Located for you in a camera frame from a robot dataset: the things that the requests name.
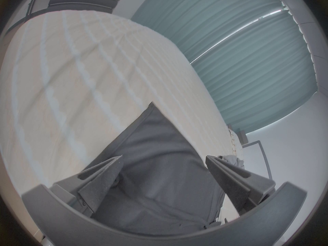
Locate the blue-green curtain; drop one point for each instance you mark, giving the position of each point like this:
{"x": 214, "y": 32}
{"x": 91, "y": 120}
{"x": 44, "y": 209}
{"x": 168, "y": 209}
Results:
{"x": 256, "y": 73}
{"x": 205, "y": 14}

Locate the grey bedside table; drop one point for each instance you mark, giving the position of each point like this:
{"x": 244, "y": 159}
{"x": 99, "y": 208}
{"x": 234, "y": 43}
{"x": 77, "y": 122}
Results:
{"x": 242, "y": 137}

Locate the pile of clothes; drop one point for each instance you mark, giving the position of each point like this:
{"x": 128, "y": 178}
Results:
{"x": 234, "y": 161}

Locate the black T-shirt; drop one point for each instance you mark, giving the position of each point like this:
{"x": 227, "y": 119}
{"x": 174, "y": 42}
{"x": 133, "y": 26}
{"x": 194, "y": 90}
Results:
{"x": 158, "y": 163}

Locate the bed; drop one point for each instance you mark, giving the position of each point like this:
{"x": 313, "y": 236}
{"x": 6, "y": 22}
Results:
{"x": 76, "y": 86}

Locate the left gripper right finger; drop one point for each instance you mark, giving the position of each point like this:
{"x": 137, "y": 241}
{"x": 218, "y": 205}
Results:
{"x": 240, "y": 188}

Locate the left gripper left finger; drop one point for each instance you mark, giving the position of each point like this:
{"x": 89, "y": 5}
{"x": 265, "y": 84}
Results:
{"x": 94, "y": 186}

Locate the white printed pillow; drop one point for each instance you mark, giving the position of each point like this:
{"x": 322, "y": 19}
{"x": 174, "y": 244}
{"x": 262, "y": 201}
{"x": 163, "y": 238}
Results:
{"x": 235, "y": 141}

